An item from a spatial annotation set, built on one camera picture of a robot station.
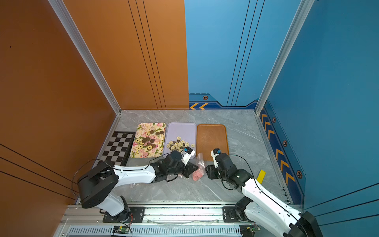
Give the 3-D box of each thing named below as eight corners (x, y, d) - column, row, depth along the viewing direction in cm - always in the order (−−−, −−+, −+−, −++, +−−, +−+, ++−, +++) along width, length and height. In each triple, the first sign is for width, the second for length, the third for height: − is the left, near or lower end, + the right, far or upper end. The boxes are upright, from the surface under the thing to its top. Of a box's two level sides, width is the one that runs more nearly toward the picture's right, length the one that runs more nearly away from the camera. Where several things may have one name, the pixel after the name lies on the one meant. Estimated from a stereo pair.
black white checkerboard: (102, 166, 93) (98, 163, 90) (115, 135, 108) (112, 131, 105) (126, 166, 93) (123, 163, 90) (135, 135, 108) (133, 131, 105)
